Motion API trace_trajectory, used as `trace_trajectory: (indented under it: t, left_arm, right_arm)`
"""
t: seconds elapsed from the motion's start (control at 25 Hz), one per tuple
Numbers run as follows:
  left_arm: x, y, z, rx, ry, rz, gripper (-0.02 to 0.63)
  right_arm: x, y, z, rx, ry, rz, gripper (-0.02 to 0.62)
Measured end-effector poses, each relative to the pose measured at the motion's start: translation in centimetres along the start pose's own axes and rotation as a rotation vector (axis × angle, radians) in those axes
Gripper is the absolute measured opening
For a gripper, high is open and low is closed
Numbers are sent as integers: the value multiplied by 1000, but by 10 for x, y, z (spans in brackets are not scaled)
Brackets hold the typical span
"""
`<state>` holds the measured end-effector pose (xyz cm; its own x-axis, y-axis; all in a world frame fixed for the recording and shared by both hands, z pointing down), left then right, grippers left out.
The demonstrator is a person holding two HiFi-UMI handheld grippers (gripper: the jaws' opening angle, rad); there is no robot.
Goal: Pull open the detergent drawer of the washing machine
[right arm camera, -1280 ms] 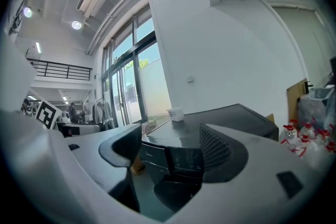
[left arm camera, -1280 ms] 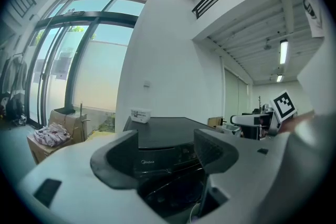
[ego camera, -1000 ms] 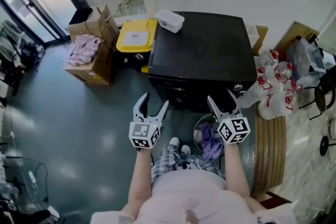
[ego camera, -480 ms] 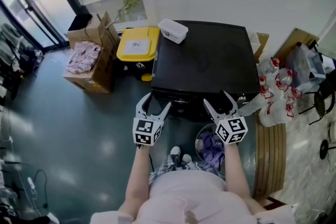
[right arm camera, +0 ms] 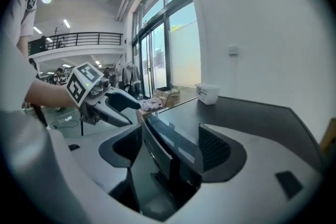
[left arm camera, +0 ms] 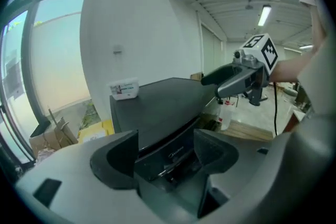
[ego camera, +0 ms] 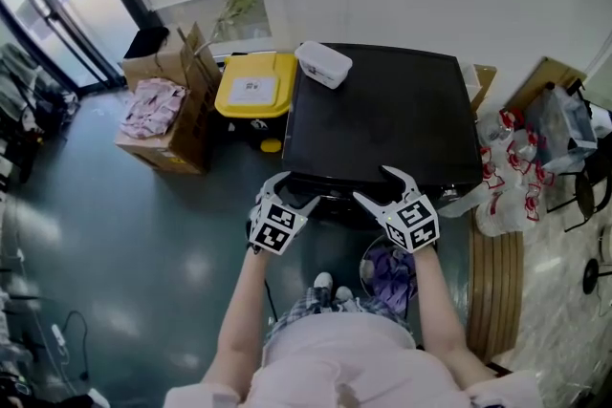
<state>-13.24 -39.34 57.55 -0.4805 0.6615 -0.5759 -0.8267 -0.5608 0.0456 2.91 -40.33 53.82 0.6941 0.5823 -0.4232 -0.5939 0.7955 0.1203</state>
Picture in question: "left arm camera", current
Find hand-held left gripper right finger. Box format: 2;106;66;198
193;114;327;219

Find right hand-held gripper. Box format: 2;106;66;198
201;33;279;106

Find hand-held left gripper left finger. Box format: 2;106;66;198
15;130;195;224

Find person's right forearm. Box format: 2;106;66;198
270;52;320;83

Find open brown cardboard box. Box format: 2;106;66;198
47;106;79;145

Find wooden slatted platform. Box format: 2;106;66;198
228;120;274;141

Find pile of pink packets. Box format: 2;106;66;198
36;148;57;163

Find large brown cardboard box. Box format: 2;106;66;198
28;128;79;163

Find black washing machine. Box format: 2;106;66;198
109;77;224;194

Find green shrub outside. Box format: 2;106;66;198
78;101;103;131

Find ceiling tube light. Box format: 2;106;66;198
257;4;272;27

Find person's pink shirt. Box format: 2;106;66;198
296;0;336;145

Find white lidded plastic box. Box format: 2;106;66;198
107;77;140;101

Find glass sliding door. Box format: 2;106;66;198
0;0;98;168

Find white plastic bags red handles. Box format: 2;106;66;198
216;97;238;131

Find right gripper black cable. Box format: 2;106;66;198
272;82;279;137

